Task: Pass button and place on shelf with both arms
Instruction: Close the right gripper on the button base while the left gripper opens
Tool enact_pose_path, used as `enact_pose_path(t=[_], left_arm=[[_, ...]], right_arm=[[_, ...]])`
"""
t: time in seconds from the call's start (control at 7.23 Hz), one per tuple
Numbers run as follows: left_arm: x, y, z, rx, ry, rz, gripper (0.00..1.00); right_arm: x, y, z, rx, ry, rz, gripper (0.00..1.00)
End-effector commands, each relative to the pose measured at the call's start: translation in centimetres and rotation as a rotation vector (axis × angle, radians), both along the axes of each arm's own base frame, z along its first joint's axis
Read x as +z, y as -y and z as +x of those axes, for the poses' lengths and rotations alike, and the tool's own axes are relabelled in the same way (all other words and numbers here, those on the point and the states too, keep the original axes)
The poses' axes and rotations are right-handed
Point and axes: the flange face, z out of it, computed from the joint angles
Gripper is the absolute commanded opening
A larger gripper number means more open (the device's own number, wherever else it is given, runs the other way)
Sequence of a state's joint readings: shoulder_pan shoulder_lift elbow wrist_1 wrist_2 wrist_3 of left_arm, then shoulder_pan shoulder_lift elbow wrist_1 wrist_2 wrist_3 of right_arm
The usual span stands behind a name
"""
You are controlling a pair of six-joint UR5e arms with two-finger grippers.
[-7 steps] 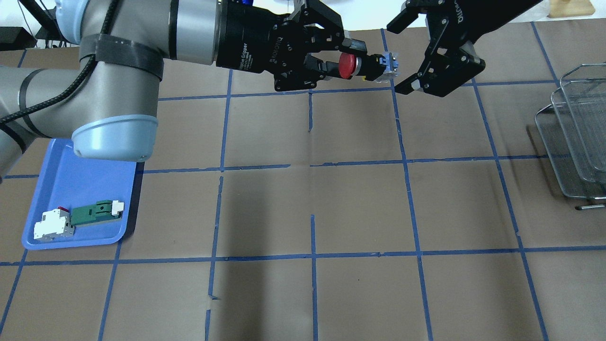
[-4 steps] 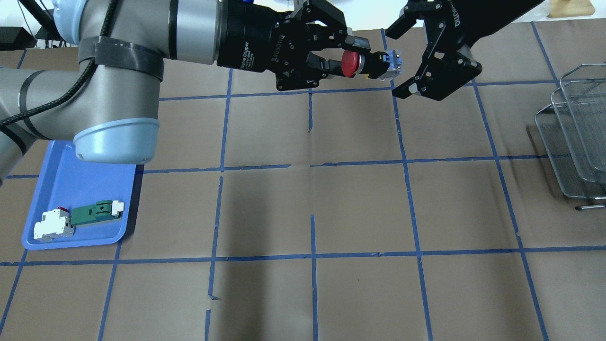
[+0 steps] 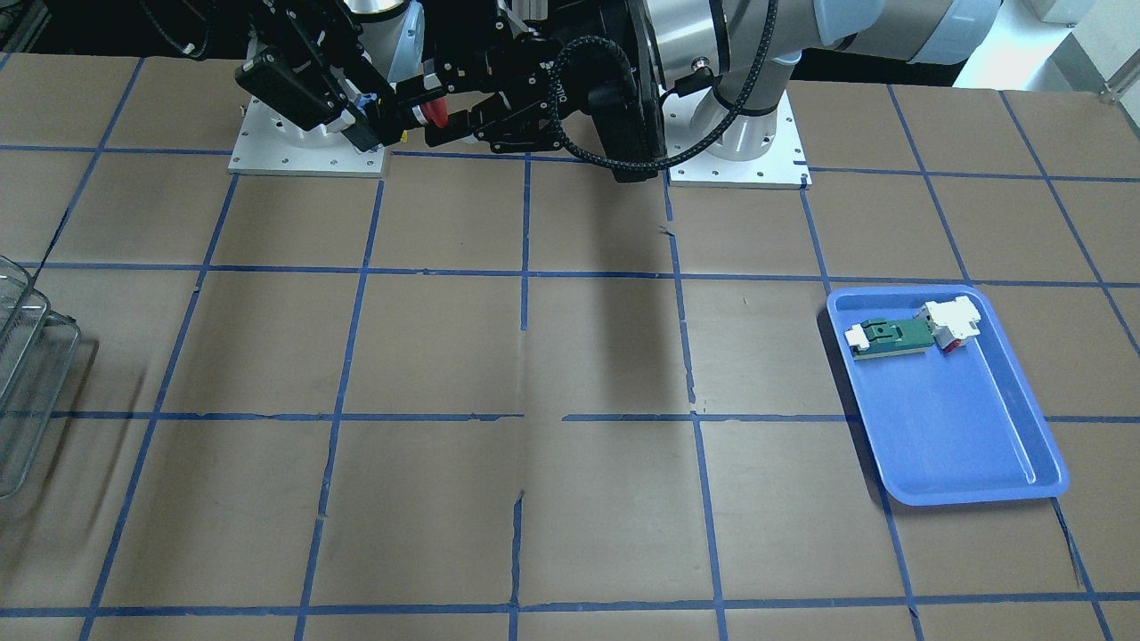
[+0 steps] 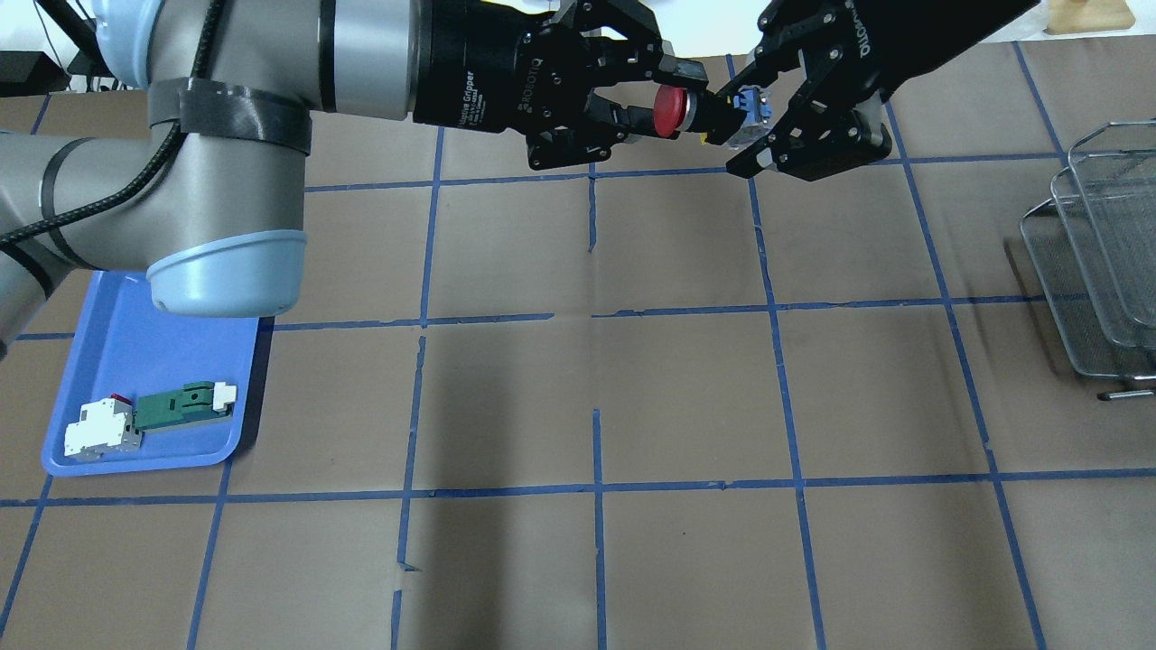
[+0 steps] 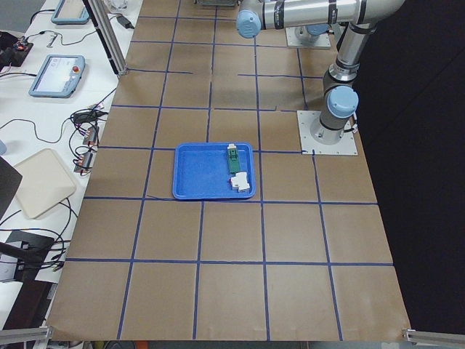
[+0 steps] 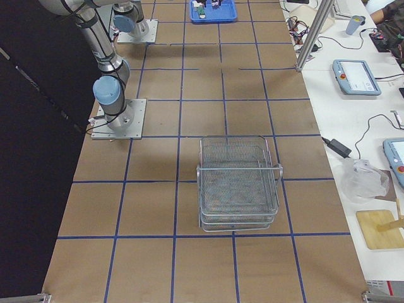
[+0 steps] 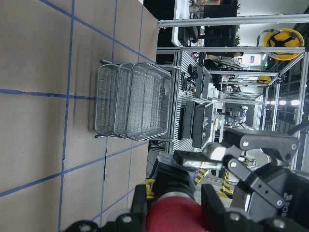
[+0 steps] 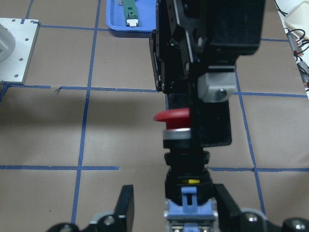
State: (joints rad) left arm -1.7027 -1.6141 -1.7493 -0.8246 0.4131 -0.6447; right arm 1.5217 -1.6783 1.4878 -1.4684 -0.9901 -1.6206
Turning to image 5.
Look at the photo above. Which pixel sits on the blue plastic tray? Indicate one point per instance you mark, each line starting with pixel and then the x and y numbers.
pixel 201 172

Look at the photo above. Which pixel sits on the white circuit breaker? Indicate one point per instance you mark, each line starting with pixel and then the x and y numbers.
pixel 239 182

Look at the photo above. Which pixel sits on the green terminal block module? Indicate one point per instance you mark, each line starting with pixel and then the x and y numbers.
pixel 233 159

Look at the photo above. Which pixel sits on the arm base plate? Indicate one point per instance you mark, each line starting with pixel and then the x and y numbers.
pixel 315 139
pixel 292 41

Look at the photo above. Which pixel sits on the aluminium frame post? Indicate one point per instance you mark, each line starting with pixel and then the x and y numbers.
pixel 101 22

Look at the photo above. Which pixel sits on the blue teach pendant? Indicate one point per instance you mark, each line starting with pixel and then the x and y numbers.
pixel 58 77
pixel 70 12

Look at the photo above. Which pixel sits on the black power adapter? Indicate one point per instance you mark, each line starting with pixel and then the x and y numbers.
pixel 125 22

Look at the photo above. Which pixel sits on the silver wire mesh shelf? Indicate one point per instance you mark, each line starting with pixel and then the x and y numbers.
pixel 217 3

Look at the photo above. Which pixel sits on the cream plastic tray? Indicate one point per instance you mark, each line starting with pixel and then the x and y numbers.
pixel 45 183

